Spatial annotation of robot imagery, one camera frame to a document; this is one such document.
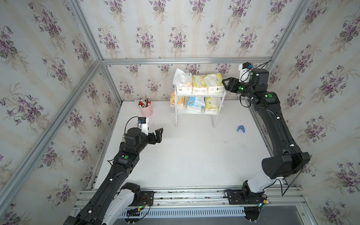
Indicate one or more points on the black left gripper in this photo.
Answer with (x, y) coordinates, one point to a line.
(158, 138)

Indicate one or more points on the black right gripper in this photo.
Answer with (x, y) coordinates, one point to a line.
(233, 83)

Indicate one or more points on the yellow green tissue pack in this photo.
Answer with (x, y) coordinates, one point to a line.
(214, 83)

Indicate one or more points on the blue tissue pack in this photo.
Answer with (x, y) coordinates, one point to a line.
(195, 104)

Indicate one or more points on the orange tissue pack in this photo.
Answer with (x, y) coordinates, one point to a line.
(179, 102)

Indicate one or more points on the white tissue box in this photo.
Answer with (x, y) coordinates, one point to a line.
(182, 82)

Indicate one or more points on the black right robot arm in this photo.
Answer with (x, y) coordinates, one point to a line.
(287, 159)

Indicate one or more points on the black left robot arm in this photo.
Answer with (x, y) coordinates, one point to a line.
(109, 200)

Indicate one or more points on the yellow tissue pack lower shelf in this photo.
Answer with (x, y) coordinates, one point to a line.
(212, 104)

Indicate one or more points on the white two-tier shelf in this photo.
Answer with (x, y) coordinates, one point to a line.
(198, 95)

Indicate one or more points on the pink pen cup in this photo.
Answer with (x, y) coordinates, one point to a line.
(146, 111)

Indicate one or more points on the red pens in cup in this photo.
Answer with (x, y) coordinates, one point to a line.
(143, 101)

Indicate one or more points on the blue plastic clip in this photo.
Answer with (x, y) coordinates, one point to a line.
(241, 128)

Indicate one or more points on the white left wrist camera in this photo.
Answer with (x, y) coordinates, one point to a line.
(142, 123)

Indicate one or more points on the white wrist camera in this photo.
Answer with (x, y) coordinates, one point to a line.
(244, 70)
(142, 123)

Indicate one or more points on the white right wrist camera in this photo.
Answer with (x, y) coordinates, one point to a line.
(244, 70)

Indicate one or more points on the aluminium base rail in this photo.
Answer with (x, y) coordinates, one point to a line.
(133, 204)

